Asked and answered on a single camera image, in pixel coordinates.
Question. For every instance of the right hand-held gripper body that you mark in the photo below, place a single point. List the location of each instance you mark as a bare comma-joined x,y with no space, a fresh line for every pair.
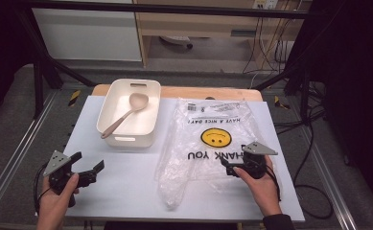
256,163

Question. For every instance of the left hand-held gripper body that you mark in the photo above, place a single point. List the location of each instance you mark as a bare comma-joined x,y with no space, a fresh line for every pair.
59,179

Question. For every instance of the clear smiley plastic bag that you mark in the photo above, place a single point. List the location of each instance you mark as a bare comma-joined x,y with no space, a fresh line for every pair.
216,138

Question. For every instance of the white plastic bin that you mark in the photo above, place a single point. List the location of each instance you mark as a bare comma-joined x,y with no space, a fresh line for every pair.
139,127

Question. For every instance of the beige spoon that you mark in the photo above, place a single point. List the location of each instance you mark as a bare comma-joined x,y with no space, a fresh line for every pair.
137,101

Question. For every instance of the person's left hand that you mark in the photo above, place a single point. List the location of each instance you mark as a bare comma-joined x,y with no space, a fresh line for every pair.
54,207

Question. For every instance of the person's right hand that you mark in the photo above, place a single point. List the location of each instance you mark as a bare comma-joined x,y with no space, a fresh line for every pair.
265,191

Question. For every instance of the white table board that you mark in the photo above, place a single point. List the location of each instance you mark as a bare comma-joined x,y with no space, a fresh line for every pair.
126,182

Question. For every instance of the yellow black tape strip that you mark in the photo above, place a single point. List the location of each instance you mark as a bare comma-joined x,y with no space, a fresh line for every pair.
74,97
280,103

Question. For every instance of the wooden table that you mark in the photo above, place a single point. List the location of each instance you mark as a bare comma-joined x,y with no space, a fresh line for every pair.
187,92

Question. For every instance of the white cabinet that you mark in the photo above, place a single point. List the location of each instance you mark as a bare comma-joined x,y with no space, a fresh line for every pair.
88,32

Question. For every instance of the black curtain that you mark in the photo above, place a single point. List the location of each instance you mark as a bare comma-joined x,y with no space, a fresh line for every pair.
2,48
360,80

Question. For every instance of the wooden desk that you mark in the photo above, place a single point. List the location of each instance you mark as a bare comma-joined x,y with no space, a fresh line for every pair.
190,25

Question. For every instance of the white power strip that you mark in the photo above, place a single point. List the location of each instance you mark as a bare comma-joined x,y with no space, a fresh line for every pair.
265,4

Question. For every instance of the aluminium floor rail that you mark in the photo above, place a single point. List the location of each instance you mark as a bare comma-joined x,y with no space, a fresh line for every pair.
344,207
18,153

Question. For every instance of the black metal frame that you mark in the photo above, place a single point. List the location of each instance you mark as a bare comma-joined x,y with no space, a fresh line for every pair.
174,9

